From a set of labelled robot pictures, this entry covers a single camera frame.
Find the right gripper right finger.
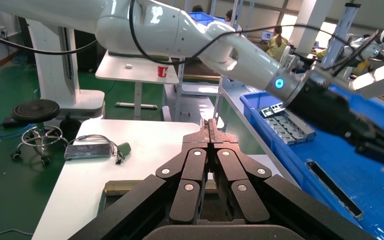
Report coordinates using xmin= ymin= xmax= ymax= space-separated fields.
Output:
xmin=209 ymin=118 xmax=273 ymax=224

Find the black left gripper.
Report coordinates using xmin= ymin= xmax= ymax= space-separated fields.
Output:
xmin=283 ymin=76 xmax=384 ymax=171

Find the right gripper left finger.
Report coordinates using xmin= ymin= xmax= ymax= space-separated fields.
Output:
xmin=155 ymin=119 xmax=210 ymax=225

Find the large blue plastic bin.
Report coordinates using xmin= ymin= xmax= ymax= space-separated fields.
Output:
xmin=239 ymin=84 xmax=384 ymax=240

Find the metal channel with black interior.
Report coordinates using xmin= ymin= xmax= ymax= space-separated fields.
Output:
xmin=304 ymin=158 xmax=365 ymax=222

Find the small green object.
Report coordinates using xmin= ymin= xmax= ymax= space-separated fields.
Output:
xmin=117 ymin=142 xmax=133 ymax=157

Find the plain gray metal channel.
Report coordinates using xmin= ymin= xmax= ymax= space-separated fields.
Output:
xmin=286 ymin=110 xmax=317 ymax=142

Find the red paper cup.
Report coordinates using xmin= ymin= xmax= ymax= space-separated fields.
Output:
xmin=157 ymin=64 xmax=170 ymax=79

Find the white desk with cardboard box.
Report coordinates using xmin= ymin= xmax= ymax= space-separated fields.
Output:
xmin=95 ymin=50 xmax=180 ymax=121

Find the person in yellow shirt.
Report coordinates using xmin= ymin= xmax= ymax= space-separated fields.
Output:
xmin=265 ymin=25 xmax=291 ymax=63

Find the black round object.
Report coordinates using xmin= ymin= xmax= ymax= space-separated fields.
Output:
xmin=59 ymin=117 xmax=83 ymax=143

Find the small blue plastic bin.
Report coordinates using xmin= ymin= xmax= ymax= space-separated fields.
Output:
xmin=188 ymin=11 xmax=227 ymax=27

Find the black round stool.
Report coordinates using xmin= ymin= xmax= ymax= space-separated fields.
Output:
xmin=10 ymin=99 xmax=70 ymax=167

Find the white robot column with base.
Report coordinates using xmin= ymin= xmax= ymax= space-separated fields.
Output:
xmin=25 ymin=18 xmax=107 ymax=121

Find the black power adapter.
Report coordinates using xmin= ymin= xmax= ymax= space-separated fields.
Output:
xmin=2 ymin=117 xmax=23 ymax=130

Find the silver slotted metal bracket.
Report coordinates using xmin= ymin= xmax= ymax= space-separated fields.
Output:
xmin=273 ymin=115 xmax=307 ymax=144
xmin=264 ymin=117 xmax=296 ymax=147

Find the multi-plug charging cable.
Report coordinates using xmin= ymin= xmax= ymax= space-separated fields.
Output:
xmin=74 ymin=134 xmax=127 ymax=167

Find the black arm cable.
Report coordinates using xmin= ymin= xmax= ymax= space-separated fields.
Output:
xmin=0 ymin=29 xmax=98 ymax=56
xmin=128 ymin=0 xmax=354 ymax=66

